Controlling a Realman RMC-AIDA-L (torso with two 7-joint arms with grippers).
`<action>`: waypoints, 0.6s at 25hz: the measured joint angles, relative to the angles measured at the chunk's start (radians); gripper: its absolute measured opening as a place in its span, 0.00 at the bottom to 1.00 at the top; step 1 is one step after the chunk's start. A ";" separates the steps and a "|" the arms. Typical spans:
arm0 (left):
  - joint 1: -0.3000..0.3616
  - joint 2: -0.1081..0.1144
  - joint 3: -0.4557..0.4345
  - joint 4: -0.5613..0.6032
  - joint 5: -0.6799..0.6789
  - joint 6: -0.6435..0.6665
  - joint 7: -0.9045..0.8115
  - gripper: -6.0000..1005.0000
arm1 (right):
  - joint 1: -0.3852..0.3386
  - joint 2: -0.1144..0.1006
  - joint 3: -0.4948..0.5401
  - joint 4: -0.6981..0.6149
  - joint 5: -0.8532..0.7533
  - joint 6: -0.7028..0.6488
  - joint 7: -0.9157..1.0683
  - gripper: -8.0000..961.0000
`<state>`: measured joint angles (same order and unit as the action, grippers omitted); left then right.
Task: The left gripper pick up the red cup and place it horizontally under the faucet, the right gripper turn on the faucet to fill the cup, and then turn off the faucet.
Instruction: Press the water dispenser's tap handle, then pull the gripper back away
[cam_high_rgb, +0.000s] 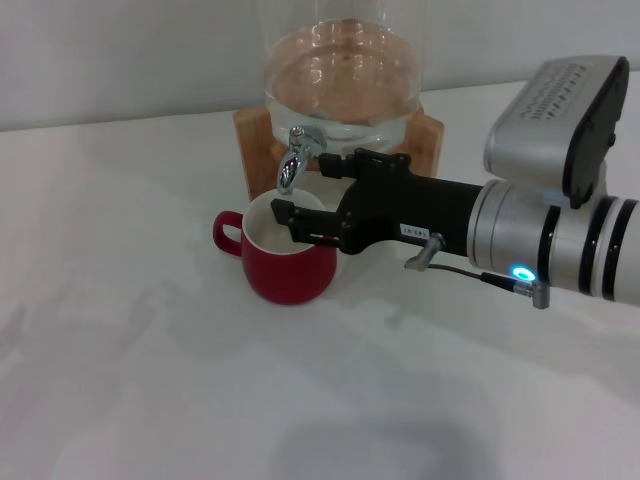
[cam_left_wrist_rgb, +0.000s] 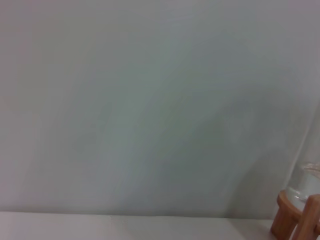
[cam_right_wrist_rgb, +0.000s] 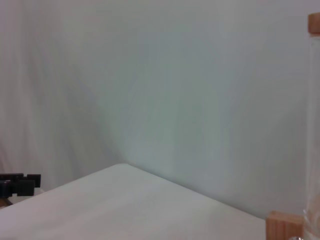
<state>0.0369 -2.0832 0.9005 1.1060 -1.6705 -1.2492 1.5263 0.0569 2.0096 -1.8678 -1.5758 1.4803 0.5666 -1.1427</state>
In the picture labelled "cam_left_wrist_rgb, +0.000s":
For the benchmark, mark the wooden dispenser stand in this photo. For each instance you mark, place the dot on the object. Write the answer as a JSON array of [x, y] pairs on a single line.
[[285, 220]]

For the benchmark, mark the clear glass water dispenser jar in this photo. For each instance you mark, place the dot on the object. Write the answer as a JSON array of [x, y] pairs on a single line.
[[307, 185]]

